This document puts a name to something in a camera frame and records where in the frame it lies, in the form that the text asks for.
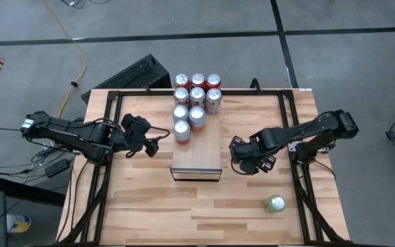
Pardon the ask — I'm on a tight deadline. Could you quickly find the wooden shelf black frame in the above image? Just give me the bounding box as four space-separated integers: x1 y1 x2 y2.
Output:
169 95 223 183

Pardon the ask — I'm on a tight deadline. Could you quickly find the black power adapter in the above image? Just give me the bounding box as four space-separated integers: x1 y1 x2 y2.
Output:
45 158 71 178

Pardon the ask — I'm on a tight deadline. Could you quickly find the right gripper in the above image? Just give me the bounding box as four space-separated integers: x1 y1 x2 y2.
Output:
230 135 276 176

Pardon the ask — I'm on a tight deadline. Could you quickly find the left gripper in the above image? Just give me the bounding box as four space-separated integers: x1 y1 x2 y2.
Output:
120 113 160 159

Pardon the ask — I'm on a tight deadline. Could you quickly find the red raspberry Spindrift can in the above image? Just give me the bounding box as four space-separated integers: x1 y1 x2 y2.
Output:
173 119 192 145

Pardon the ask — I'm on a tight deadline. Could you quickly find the red Fanta strawberry can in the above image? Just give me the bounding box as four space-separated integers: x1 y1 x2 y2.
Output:
189 73 206 89
205 73 222 90
174 73 191 89

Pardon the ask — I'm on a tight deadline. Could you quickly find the silver Diet Coke can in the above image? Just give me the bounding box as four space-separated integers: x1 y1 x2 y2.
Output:
189 86 206 108
173 86 191 107
205 88 223 116

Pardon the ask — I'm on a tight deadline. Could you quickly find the yellow cable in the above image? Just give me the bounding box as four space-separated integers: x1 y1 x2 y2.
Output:
41 0 88 119

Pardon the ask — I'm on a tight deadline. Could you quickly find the silver metal mounting plate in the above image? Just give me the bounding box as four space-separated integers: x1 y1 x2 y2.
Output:
287 139 332 154

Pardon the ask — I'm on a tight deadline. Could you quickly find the white blue yellow container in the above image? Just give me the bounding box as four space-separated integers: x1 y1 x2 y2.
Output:
6 213 32 234

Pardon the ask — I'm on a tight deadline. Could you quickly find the green beverage can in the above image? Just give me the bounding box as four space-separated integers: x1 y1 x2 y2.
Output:
263 194 287 214

